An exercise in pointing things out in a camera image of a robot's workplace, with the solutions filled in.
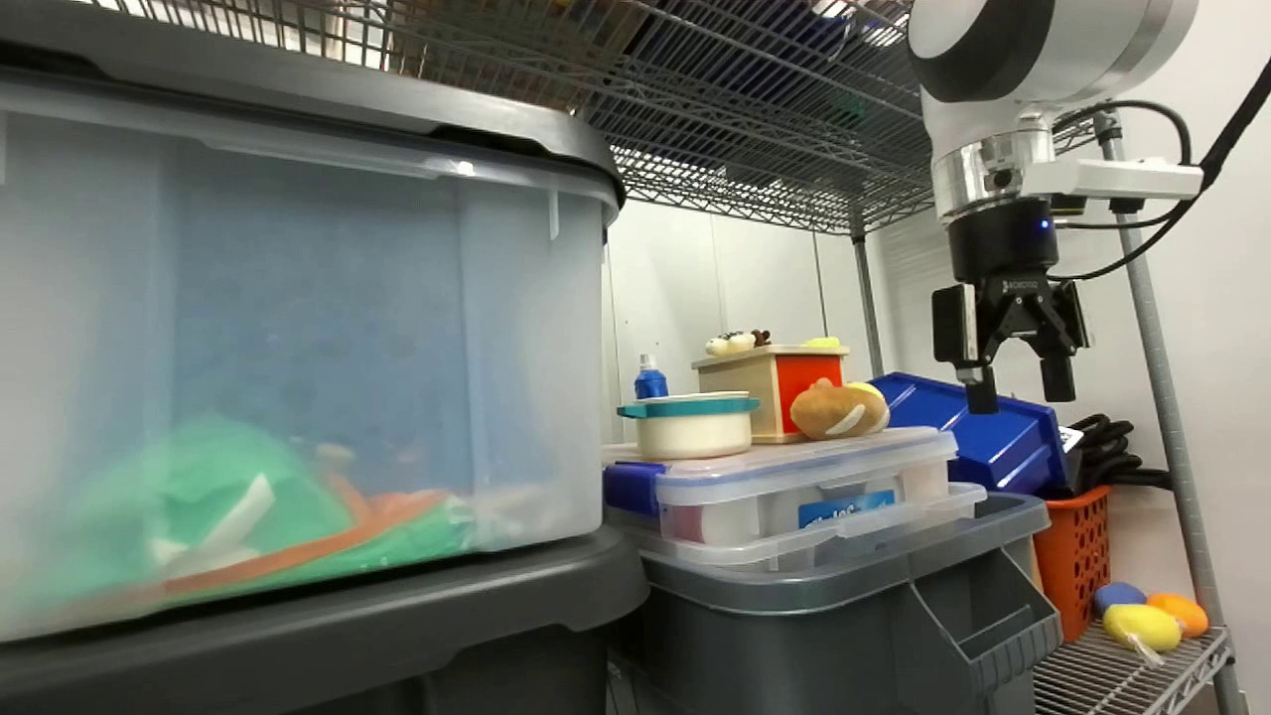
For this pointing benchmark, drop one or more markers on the large grey lower tote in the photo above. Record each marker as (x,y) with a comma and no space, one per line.
(515,635)

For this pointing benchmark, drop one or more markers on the red wooden drawer box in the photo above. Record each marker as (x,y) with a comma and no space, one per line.
(773,379)

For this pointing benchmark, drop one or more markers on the yellow round plush toy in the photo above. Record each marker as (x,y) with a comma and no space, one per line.
(870,408)

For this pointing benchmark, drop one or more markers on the white bowl teal lid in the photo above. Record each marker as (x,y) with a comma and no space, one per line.
(694,423)

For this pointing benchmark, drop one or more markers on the blue bottle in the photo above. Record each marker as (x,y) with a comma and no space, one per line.
(647,379)

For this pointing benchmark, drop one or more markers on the blue plastic bin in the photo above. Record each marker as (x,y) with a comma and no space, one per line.
(1005,452)

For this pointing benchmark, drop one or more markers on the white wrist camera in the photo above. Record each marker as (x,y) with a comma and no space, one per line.
(1108,179)

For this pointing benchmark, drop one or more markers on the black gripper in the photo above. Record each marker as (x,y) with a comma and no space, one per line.
(1005,288)

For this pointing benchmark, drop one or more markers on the brown bread plush toy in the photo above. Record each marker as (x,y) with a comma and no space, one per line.
(827,412)

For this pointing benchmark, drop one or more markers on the orange plush toy on shelf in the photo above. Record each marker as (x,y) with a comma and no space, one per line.
(1189,615)

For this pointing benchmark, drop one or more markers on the large clear storage tote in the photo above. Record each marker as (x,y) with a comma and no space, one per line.
(275,323)

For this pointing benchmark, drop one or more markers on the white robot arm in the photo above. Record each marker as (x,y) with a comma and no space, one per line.
(998,76)

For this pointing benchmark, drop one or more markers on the orange mesh basket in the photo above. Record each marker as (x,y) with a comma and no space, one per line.
(1075,558)

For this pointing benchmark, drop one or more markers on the wire shelf rack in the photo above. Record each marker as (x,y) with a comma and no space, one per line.
(763,109)

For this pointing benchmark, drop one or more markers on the clear flat plastic container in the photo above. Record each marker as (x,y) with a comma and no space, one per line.
(780,508)

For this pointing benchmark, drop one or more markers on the blue plush toy on shelf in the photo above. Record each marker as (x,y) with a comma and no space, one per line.
(1116,594)

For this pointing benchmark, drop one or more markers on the yellow plush toy on shelf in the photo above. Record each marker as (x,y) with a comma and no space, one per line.
(1147,629)

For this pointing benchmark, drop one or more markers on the yellow banana toy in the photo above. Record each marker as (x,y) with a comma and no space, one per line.
(825,345)

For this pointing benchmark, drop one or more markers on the grey storage bin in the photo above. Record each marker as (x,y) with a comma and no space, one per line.
(937,620)

